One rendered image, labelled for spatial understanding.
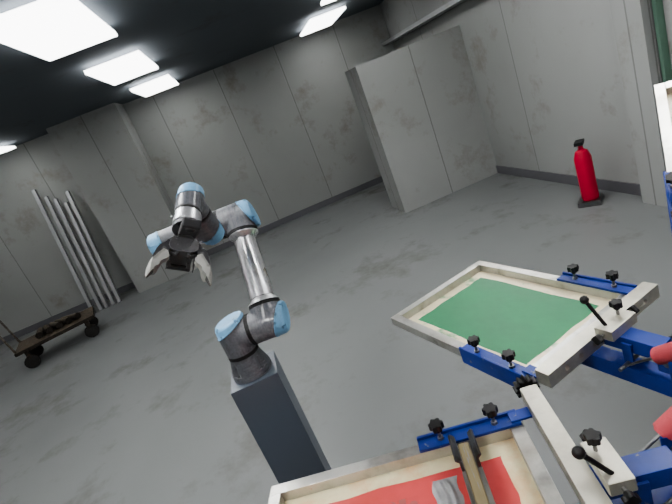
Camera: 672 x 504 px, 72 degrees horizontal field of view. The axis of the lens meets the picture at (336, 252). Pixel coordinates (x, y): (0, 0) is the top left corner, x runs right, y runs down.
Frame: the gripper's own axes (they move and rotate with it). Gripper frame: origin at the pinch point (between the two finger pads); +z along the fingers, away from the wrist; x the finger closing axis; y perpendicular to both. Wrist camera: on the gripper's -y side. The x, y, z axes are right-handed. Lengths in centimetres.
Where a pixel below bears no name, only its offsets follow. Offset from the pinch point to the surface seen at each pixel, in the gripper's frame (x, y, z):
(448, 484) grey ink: -77, 21, 40
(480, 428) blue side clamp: -88, 16, 27
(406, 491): -69, 30, 40
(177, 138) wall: 19, 462, -690
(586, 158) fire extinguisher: -375, 71, -276
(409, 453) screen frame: -72, 30, 29
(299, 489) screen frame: -45, 52, 33
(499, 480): -87, 13, 42
